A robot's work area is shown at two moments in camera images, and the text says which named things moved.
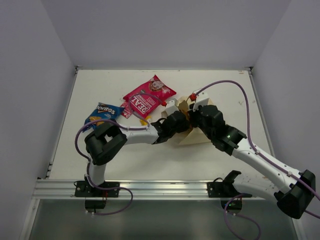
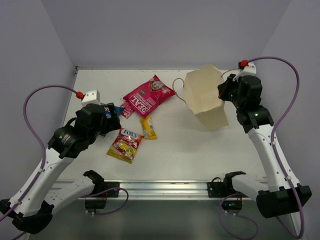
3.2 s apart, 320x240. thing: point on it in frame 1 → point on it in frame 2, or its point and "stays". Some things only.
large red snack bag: (145, 100) stays
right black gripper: (193, 113) → (223, 87)
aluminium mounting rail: (53, 189) stays
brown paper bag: (195, 136) → (201, 89)
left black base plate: (84, 189) stays
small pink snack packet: (127, 111) stays
